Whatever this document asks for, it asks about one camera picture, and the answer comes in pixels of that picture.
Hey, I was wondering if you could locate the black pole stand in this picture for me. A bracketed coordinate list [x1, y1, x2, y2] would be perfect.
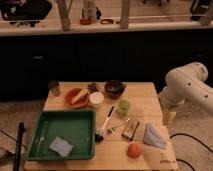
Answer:
[13, 122, 25, 171]

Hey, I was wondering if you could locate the wooden table leg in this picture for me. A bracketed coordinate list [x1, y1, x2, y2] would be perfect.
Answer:
[55, 0, 70, 31]
[120, 0, 130, 29]

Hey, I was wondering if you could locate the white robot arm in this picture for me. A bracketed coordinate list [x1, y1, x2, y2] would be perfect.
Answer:
[158, 62, 213, 125]

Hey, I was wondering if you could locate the brown rectangular block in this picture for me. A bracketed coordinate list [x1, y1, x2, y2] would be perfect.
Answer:
[122, 118, 139, 141]

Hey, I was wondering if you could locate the wooden table leg middle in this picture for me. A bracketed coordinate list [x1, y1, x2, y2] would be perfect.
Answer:
[120, 0, 130, 29]

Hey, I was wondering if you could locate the green plastic cup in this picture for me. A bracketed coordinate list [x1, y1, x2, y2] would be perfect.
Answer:
[117, 99, 130, 116]

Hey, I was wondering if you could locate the blue-white folded cloth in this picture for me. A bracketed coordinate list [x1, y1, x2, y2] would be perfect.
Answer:
[143, 123, 167, 150]

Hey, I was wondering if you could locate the dark grape bunch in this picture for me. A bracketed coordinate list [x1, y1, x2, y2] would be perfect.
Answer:
[87, 83, 100, 93]

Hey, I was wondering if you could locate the black office chair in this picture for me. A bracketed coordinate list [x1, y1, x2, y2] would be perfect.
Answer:
[0, 0, 52, 27]

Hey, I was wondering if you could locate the wooden table leg left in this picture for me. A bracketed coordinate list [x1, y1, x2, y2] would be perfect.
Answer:
[55, 0, 70, 31]

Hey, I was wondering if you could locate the yellow corn cob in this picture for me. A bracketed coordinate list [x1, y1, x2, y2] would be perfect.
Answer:
[71, 89, 88, 104]

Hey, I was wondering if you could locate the green plastic tray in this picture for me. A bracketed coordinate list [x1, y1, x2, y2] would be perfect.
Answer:
[26, 110, 95, 161]

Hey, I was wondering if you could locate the blue sponge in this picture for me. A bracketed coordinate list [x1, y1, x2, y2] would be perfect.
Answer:
[49, 137, 73, 157]

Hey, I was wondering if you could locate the orange-red apple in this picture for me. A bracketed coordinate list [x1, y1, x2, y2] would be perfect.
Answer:
[127, 142, 141, 159]

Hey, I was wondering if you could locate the white round container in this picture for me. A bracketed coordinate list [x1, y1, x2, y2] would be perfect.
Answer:
[89, 92, 104, 108]

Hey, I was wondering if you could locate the black floor cable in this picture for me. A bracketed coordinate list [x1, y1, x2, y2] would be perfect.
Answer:
[169, 132, 213, 171]

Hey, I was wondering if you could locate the dark brown bowl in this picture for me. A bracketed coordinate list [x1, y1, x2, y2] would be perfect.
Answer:
[104, 80, 126, 99]

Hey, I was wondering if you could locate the orange plate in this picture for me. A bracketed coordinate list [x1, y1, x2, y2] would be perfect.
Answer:
[64, 88, 89, 109]

